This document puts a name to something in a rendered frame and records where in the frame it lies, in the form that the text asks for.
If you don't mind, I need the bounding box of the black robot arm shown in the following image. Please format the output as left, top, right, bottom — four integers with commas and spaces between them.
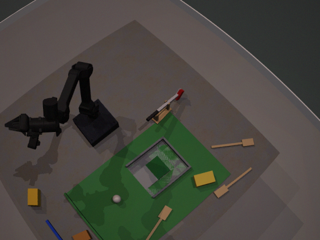
27, 61, 101, 150

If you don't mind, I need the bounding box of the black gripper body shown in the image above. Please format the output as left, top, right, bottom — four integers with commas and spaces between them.
20, 113, 45, 137

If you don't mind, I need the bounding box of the white golf ball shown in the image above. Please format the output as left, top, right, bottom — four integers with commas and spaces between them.
112, 195, 121, 203

